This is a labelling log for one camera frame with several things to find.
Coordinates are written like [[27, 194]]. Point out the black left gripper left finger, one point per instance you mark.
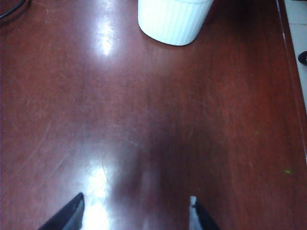
[[64, 215]]

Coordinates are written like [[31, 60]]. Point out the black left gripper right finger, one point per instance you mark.
[[202, 218]]

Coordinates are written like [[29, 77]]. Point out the white ribbed pen holder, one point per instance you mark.
[[172, 21]]

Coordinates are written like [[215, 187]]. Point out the black round object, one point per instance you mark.
[[303, 57]]

